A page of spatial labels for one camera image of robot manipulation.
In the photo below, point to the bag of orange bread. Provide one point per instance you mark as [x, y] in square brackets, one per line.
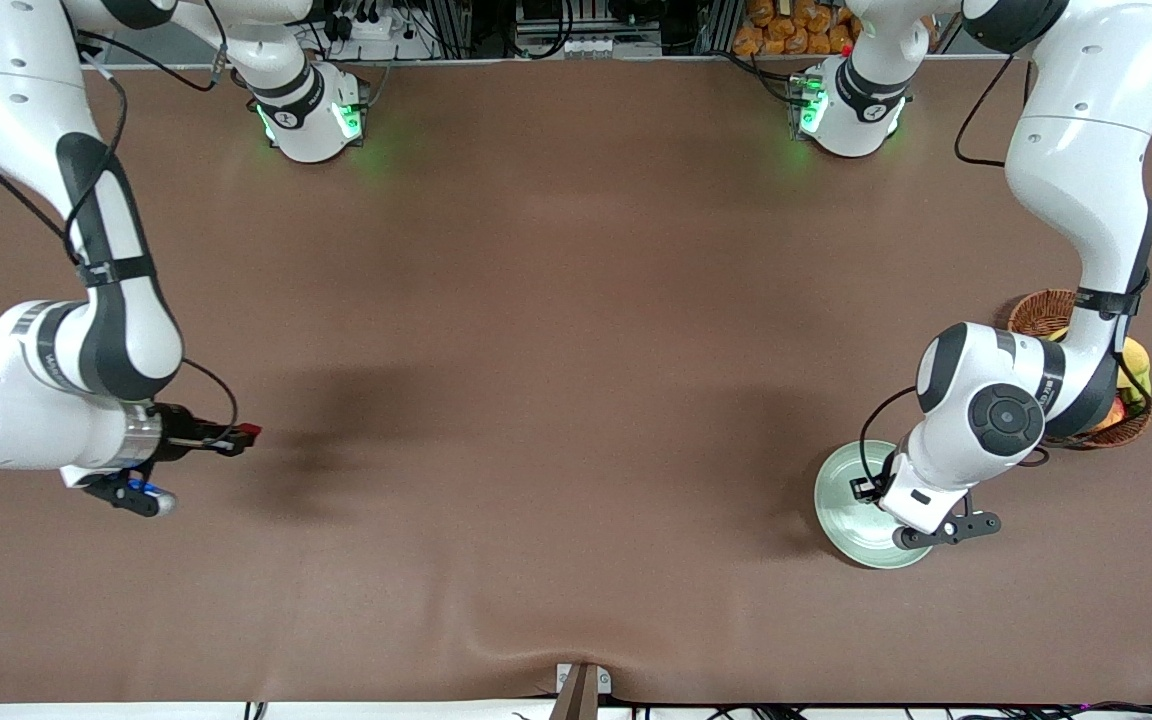
[786, 30]

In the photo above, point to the brown wicker basket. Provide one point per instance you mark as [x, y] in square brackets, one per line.
[1036, 310]

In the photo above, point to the white power strip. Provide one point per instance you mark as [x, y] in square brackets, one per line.
[371, 27]

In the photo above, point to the red apple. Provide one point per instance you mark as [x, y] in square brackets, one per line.
[1111, 412]

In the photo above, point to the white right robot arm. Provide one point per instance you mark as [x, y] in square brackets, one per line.
[26, 400]

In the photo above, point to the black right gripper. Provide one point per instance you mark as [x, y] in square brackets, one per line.
[179, 433]

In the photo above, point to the yellow banana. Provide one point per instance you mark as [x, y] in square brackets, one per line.
[1134, 358]

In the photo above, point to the red strawberry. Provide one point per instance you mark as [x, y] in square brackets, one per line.
[252, 432]

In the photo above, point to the brown table cloth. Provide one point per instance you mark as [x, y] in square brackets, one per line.
[536, 400]

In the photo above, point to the pale green round plate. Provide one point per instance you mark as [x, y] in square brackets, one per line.
[841, 510]

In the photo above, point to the metal table edge bracket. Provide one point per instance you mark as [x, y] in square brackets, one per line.
[583, 690]

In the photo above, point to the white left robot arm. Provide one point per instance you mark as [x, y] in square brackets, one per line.
[976, 420]

